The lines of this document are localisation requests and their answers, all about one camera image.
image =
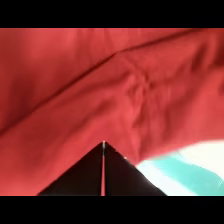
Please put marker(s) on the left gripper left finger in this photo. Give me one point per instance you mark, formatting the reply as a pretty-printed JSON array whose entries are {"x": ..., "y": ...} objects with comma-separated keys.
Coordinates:
[{"x": 83, "y": 176}]

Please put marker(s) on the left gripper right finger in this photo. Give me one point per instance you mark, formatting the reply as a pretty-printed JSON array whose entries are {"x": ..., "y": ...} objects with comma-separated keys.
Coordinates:
[{"x": 128, "y": 176}]

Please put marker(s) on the red T-shirt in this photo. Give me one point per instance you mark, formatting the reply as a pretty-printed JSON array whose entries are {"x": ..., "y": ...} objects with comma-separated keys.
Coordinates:
[{"x": 100, "y": 93}]

